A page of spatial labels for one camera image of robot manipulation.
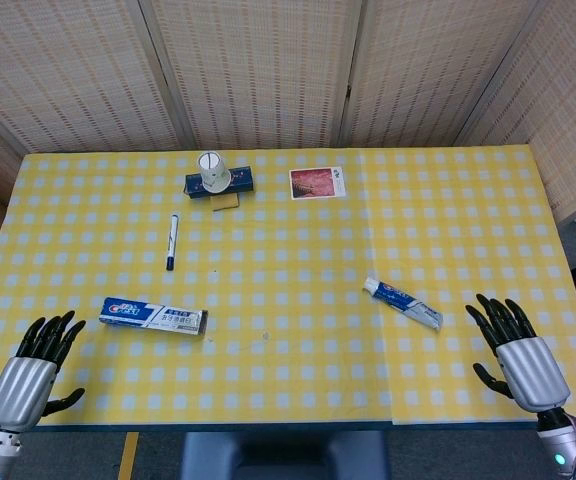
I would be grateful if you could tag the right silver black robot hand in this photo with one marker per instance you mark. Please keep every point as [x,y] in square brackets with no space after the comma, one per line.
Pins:
[533,370]

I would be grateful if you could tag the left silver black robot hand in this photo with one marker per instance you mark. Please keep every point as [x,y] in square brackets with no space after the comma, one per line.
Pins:
[18,385]

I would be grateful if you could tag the blue white toothpaste box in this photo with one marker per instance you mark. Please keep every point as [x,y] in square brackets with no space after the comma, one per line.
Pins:
[143,315]

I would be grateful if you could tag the blue white toothpaste tube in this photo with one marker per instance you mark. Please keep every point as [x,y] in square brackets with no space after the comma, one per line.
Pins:
[398,297]

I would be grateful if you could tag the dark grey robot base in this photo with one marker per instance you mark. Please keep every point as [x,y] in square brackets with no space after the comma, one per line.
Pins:
[268,457]

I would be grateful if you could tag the dark blue rectangular box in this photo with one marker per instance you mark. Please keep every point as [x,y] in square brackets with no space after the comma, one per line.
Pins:
[243,180]

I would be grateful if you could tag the yellow floor tape strip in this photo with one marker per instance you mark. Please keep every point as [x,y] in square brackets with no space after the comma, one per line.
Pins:
[128,457]

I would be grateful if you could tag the white blue marker pen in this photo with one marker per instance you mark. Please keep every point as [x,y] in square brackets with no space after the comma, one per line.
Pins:
[172,245]

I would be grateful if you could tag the yellow white checked tablecloth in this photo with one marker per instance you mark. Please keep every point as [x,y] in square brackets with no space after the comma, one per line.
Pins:
[288,250]

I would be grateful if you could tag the yellow sponge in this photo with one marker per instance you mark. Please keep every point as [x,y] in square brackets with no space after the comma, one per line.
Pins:
[225,202]

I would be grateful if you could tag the white paper cup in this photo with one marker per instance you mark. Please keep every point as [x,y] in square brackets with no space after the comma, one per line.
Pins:
[213,175]

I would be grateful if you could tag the red picture card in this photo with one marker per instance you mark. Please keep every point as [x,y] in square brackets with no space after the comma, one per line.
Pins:
[313,184]

